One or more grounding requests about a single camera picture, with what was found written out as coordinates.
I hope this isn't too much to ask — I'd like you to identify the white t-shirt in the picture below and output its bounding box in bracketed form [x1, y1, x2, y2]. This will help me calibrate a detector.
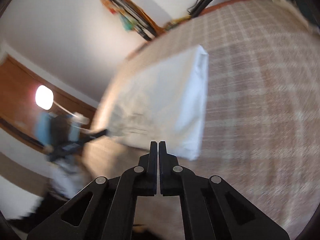
[107, 45, 209, 160]

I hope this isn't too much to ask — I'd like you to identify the orange patterned scarf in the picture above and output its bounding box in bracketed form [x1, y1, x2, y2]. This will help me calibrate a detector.
[100, 0, 191, 37]

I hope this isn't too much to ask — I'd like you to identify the left gloved hand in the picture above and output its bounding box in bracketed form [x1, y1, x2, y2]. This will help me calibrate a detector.
[49, 160, 90, 199]

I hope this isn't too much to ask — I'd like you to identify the checkered beige bed blanket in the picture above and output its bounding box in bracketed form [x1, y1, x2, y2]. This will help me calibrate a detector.
[91, 0, 319, 239]

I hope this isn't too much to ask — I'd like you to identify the white clip desk lamp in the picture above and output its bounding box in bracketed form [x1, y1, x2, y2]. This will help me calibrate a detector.
[35, 85, 89, 125]

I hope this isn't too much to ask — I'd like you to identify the blue chair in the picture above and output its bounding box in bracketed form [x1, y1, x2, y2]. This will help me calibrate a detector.
[34, 112, 80, 148]

